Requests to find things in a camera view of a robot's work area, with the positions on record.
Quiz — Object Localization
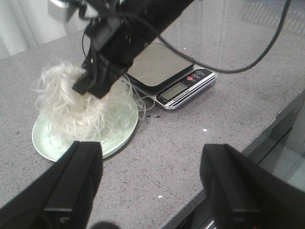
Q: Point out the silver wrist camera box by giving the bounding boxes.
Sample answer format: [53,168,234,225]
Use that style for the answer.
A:
[47,0,78,23]

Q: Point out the pale green round plate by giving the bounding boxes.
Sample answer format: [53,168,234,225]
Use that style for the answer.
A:
[32,99,138,162]

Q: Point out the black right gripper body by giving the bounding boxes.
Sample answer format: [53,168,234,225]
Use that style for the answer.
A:
[83,16,148,79]

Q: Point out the black silver kitchen scale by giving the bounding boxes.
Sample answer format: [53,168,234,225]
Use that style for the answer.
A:
[126,43,217,110]

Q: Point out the white vermicelli noodle bundle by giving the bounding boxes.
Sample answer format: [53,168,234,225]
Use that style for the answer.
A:
[34,62,149,142]

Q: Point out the white pleated curtain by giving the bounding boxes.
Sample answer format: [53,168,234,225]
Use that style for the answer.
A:
[0,0,87,59]

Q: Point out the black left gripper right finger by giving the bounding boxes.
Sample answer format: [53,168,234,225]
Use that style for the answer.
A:
[200,144,305,229]

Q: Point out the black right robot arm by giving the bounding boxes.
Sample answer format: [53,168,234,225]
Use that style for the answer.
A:
[72,0,191,98]

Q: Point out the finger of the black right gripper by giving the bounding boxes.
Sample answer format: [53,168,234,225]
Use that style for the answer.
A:
[72,70,94,95]
[88,59,125,98]

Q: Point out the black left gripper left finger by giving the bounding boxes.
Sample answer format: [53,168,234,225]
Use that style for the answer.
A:
[0,141,102,229]

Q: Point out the black cable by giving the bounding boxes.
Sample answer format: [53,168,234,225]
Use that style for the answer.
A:
[82,0,293,73]

